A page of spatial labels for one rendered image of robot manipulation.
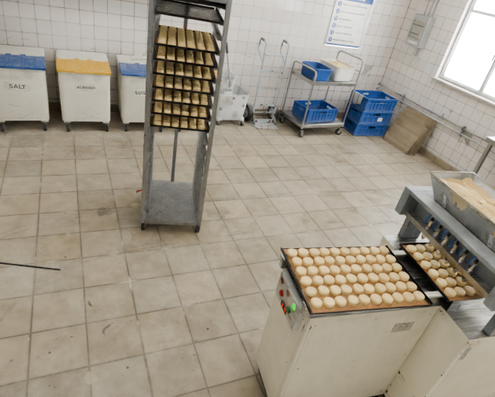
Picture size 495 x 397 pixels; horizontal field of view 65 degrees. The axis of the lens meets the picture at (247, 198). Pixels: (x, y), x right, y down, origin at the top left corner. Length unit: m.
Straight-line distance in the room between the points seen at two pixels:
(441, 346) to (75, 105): 4.11
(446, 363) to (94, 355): 1.86
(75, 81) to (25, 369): 3.05
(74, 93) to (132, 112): 0.65
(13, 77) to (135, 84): 1.20
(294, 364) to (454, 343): 0.73
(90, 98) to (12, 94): 0.75
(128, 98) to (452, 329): 3.95
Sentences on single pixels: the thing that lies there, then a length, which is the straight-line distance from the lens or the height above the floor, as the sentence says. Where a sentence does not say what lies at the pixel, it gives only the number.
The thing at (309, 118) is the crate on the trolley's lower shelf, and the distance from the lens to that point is 5.69.
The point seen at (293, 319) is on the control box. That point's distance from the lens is 1.80.
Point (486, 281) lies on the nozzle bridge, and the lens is 2.03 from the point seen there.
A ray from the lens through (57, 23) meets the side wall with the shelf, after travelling 5.21.
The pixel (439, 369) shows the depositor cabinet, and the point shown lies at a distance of 2.21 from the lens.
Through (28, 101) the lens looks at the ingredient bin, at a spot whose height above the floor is 0.36.
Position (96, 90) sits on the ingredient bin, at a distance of 4.72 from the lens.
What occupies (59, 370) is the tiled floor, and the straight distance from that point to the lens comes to 2.51.
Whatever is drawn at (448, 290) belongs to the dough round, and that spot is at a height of 0.92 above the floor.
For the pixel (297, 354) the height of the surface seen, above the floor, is 0.59.
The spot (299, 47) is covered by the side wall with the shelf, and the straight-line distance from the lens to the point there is 6.05.
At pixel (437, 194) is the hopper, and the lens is 2.16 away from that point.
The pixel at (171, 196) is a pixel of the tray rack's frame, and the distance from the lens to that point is 3.49.
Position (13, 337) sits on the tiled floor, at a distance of 2.70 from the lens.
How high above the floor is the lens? 2.07
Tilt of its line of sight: 32 degrees down
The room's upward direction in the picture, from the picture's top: 12 degrees clockwise
